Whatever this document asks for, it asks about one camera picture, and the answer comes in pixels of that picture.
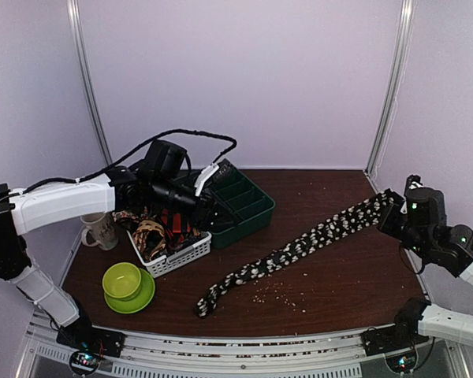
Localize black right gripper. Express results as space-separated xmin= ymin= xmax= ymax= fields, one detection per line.
xmin=375 ymin=203 xmax=428 ymax=259

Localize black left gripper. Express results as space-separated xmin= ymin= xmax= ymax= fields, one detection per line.
xmin=151 ymin=176 xmax=240 ymax=232

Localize black white floral tie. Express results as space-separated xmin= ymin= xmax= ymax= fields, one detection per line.
xmin=193 ymin=189 xmax=402 ymax=318

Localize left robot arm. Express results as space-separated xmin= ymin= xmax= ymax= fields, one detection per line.
xmin=0 ymin=132 xmax=236 ymax=350

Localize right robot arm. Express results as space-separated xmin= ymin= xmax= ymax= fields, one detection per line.
xmin=378 ymin=175 xmax=473 ymax=348

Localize green divided organizer tray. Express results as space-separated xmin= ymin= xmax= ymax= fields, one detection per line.
xmin=203 ymin=166 xmax=276 ymax=249

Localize orange navy striped tie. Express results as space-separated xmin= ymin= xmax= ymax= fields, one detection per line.
xmin=161 ymin=213 xmax=192 ymax=241

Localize white plastic basket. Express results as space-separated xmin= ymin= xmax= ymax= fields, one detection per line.
xmin=126 ymin=232 xmax=212 ymax=278

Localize tan black patterned tie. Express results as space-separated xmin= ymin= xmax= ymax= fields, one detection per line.
xmin=132 ymin=220 xmax=166 ymax=261

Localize green plate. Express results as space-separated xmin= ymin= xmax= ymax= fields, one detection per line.
xmin=104 ymin=269 xmax=155 ymax=314

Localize green bowl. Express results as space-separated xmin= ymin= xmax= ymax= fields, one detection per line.
xmin=102 ymin=262 xmax=142 ymax=300

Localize white ceramic mug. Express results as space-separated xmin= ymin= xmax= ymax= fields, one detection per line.
xmin=80 ymin=213 xmax=118 ymax=250

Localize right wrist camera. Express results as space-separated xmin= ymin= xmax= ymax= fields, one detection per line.
xmin=404 ymin=175 xmax=423 ymax=195

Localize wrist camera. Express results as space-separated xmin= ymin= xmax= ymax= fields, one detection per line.
xmin=194 ymin=159 xmax=235 ymax=197
xmin=404 ymin=175 xmax=423 ymax=195

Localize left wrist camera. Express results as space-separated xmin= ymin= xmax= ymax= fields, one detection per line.
xmin=194 ymin=159 xmax=235 ymax=197

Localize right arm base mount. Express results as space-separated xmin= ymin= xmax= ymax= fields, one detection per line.
xmin=360 ymin=325 xmax=429 ymax=357

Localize aluminium front rail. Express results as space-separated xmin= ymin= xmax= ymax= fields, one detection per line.
xmin=21 ymin=310 xmax=464 ymax=378

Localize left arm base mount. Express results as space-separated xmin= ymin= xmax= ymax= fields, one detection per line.
xmin=56 ymin=328 xmax=125 ymax=358

